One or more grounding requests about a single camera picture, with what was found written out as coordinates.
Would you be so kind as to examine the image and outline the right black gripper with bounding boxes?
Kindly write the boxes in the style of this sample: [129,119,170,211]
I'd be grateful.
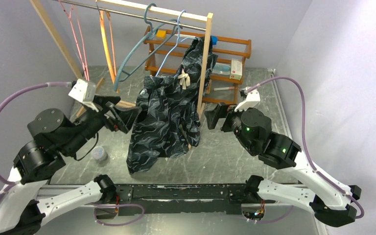
[205,101,256,153]

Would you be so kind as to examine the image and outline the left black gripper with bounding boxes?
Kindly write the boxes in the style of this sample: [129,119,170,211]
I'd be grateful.
[64,94,143,155]

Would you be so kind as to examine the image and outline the dark patterned shorts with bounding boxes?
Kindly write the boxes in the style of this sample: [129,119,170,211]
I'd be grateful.
[126,37,205,174]

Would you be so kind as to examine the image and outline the light blue wire hanger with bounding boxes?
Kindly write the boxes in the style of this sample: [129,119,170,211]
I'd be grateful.
[155,9,196,78]

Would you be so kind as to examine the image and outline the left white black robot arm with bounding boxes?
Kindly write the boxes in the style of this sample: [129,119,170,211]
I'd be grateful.
[0,95,142,235]

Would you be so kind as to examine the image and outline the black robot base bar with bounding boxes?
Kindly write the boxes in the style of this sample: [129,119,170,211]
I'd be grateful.
[91,183,276,217]

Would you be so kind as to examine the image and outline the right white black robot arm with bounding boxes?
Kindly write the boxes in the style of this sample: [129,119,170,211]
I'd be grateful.
[205,103,361,227]

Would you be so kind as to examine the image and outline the teal plastic hanger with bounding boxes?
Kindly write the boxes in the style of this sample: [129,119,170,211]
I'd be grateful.
[113,3,182,92]

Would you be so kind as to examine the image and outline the orange plastic hanger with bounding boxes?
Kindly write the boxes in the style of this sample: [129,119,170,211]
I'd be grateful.
[95,0,117,84]

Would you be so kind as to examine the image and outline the pink white marker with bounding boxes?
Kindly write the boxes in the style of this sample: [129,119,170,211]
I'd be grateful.
[213,86,235,91]

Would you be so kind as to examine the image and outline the clear blue plastic pack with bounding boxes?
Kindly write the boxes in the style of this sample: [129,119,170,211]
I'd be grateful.
[212,63,231,75]

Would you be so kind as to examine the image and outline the white red box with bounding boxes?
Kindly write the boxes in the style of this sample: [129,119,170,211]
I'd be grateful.
[229,58,243,80]

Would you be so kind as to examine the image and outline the small clear plastic cup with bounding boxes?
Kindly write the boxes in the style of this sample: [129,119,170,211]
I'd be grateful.
[90,146,108,166]

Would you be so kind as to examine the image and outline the blue block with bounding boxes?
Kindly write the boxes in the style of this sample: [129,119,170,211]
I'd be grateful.
[211,35,218,46]

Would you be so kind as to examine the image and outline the brown wooden shelf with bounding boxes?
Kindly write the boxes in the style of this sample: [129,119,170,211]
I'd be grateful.
[144,29,252,104]

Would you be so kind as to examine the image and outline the yellow block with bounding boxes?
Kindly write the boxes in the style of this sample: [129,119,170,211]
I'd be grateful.
[156,30,167,40]

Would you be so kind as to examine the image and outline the wooden clothes rack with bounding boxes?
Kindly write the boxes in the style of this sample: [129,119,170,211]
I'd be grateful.
[30,0,213,116]

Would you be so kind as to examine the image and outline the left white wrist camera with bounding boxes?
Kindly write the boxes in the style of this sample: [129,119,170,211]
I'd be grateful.
[68,79,99,112]

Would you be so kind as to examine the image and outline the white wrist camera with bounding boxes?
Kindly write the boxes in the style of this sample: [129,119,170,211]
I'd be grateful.
[234,87,260,112]
[68,79,99,112]

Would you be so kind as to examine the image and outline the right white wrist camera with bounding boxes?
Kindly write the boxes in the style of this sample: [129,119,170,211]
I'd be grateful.
[234,87,260,112]

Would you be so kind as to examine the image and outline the pink wire hanger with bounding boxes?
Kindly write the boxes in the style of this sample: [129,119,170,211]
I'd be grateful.
[58,0,90,81]

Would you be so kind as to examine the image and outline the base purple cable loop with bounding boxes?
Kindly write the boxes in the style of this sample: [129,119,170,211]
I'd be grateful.
[94,203,146,227]

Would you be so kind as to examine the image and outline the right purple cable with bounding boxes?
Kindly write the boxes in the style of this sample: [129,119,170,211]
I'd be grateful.
[245,76,365,224]

